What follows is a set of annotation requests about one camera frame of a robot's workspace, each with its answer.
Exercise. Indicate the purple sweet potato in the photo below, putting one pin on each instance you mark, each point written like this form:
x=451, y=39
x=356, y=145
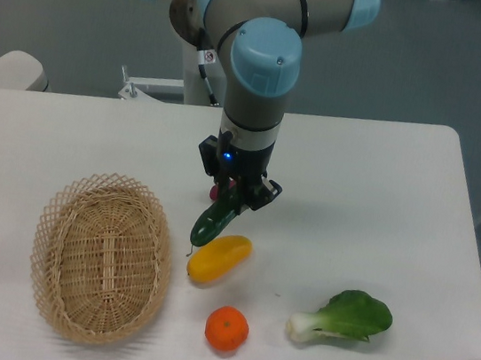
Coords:
x=213, y=193

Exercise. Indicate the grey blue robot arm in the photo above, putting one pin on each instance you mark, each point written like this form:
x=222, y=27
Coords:
x=259, y=46

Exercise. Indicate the white chair armrest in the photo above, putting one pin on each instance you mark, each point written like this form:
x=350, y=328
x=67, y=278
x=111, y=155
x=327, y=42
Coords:
x=21, y=71

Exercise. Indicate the green cucumber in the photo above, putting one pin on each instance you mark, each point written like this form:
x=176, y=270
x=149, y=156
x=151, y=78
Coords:
x=214, y=219

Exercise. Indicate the orange tangerine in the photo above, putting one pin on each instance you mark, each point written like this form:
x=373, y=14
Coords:
x=226, y=329

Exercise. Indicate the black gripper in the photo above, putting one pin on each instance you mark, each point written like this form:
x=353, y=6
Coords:
x=223, y=161

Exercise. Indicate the woven wicker basket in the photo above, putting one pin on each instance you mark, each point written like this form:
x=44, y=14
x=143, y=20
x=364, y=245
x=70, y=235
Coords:
x=100, y=263

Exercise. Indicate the yellow mango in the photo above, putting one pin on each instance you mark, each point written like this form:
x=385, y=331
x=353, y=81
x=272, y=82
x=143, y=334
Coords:
x=217, y=258

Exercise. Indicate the green bok choy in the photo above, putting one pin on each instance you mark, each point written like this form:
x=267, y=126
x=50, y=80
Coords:
x=350, y=315

